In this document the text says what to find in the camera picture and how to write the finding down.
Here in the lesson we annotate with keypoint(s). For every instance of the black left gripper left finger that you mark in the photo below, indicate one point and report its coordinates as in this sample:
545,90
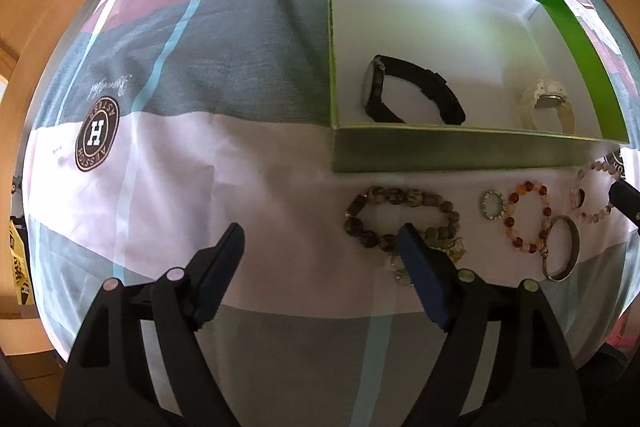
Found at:
213,269

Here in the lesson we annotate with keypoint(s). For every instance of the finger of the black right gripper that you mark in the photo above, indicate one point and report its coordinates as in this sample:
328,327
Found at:
626,199

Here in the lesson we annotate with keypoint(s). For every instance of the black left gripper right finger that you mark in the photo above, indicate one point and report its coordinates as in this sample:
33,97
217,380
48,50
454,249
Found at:
432,275

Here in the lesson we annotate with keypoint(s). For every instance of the silver bangle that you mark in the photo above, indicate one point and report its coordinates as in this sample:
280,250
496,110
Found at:
561,251

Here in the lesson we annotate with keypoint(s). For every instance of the white wrist watch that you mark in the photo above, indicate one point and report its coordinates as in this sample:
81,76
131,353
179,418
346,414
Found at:
546,94

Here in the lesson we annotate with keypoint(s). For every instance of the black wrist watch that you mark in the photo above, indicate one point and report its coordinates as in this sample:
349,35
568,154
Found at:
393,88

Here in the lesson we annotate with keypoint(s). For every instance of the plaid bed sheet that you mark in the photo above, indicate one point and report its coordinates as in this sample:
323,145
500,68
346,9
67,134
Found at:
168,120

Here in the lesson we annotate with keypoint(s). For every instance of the green cardboard box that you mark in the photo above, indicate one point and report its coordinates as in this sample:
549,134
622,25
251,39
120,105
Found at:
489,52

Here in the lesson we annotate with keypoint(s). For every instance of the wooden headboard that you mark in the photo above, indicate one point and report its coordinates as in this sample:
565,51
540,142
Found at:
30,30

